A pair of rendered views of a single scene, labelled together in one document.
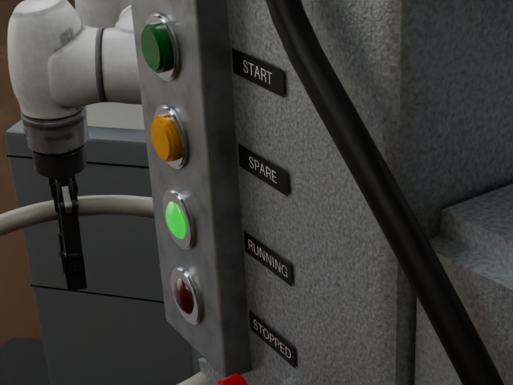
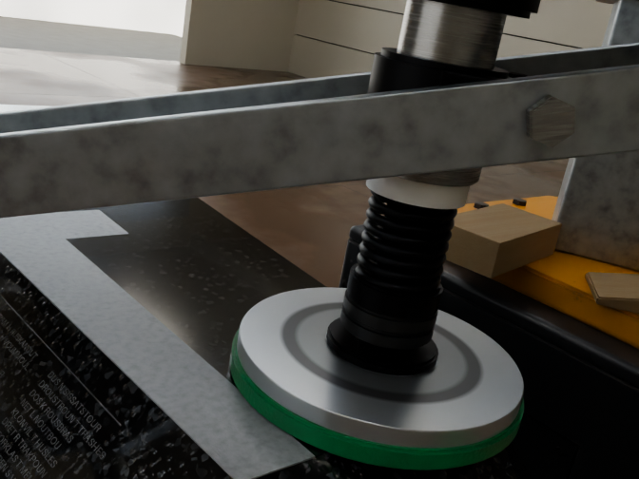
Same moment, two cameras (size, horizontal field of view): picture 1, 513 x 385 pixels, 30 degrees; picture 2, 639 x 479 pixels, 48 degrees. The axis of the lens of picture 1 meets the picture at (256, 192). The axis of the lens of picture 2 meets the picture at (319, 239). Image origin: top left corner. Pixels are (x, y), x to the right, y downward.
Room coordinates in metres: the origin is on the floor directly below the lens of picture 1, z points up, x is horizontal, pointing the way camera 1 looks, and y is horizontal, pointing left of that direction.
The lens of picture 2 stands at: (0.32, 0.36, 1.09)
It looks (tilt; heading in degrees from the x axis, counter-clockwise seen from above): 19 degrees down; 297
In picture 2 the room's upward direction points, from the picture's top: 10 degrees clockwise
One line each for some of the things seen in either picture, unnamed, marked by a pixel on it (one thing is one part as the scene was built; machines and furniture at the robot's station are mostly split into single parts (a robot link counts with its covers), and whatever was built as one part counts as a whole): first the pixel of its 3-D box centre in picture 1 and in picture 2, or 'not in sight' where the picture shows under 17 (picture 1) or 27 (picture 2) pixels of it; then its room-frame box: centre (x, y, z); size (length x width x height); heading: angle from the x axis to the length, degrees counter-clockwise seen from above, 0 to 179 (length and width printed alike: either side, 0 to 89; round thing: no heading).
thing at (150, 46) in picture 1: (159, 47); not in sight; (0.48, 0.05, 1.42); 0.03 x 0.01 x 0.03; 30
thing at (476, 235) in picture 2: not in sight; (496, 237); (0.54, -0.63, 0.81); 0.20 x 0.10 x 0.05; 79
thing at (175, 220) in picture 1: (179, 218); not in sight; (0.48, 0.04, 1.32); 0.02 x 0.01 x 0.02; 30
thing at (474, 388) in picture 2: not in sight; (379, 354); (0.48, -0.10, 0.84); 0.21 x 0.21 x 0.01
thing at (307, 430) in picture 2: not in sight; (378, 358); (0.48, -0.10, 0.84); 0.22 x 0.22 x 0.04
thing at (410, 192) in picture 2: not in sight; (420, 168); (0.48, -0.10, 0.99); 0.07 x 0.07 x 0.04
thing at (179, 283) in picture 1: (187, 295); not in sight; (0.48, 0.04, 1.27); 0.02 x 0.01 x 0.02; 30
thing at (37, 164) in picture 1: (61, 172); not in sight; (1.26, 0.28, 1.00); 0.08 x 0.07 x 0.09; 15
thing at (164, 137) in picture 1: (168, 137); not in sight; (0.48, 0.05, 1.37); 0.03 x 0.01 x 0.03; 30
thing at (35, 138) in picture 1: (55, 126); not in sight; (1.26, 0.28, 1.08); 0.09 x 0.09 x 0.06
